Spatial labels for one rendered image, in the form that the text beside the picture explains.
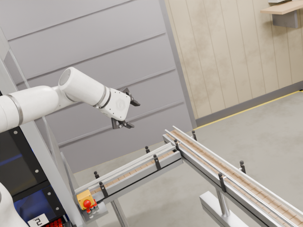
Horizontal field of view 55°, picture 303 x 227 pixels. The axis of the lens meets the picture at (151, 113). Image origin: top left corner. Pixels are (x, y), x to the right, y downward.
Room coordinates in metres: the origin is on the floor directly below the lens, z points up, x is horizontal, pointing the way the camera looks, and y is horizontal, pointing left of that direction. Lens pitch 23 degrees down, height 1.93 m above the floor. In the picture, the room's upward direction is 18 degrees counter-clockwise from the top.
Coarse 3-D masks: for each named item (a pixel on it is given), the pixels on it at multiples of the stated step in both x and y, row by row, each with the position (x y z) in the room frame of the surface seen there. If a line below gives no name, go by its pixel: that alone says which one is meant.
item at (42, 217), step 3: (39, 216) 1.23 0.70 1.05; (42, 216) 1.24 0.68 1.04; (45, 216) 1.24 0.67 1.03; (33, 219) 1.22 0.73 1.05; (42, 219) 1.23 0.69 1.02; (45, 219) 1.24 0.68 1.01; (30, 222) 1.22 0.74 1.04; (33, 222) 1.22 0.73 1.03; (39, 222) 1.23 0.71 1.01; (42, 222) 1.23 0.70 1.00; (45, 222) 1.24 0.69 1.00; (30, 225) 1.22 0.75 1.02; (33, 225) 1.22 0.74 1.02; (36, 225) 1.22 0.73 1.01; (39, 225) 1.23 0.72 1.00
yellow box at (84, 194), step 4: (80, 192) 1.35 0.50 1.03; (84, 192) 1.34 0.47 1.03; (88, 192) 1.32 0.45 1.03; (80, 196) 1.31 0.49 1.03; (84, 196) 1.30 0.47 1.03; (88, 196) 1.30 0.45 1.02; (80, 200) 1.29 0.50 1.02; (84, 200) 1.29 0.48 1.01; (92, 200) 1.30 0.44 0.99; (80, 204) 1.29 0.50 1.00; (92, 204) 1.30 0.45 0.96; (84, 208) 1.29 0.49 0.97
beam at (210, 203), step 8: (208, 192) 1.59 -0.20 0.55; (208, 200) 1.52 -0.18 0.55; (216, 200) 1.49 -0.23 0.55; (208, 208) 1.49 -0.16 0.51; (216, 208) 1.43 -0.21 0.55; (216, 216) 1.40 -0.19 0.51; (232, 216) 1.33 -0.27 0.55; (224, 224) 1.33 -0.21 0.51; (232, 224) 1.27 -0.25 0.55; (240, 224) 1.25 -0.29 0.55
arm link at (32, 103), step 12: (12, 96) 0.77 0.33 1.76; (24, 96) 0.78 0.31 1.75; (36, 96) 0.80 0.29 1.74; (48, 96) 0.82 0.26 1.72; (60, 96) 0.98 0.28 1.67; (24, 108) 0.76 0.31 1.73; (36, 108) 0.78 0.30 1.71; (48, 108) 0.81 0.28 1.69; (60, 108) 0.97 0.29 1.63; (24, 120) 0.76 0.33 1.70
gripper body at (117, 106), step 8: (112, 96) 1.00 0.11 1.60; (120, 96) 1.02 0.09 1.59; (128, 96) 1.04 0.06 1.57; (104, 104) 0.97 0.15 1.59; (112, 104) 0.99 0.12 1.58; (120, 104) 1.01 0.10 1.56; (128, 104) 1.03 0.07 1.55; (104, 112) 0.98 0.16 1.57; (112, 112) 0.98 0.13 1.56; (120, 112) 1.00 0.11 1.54; (120, 120) 0.99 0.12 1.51
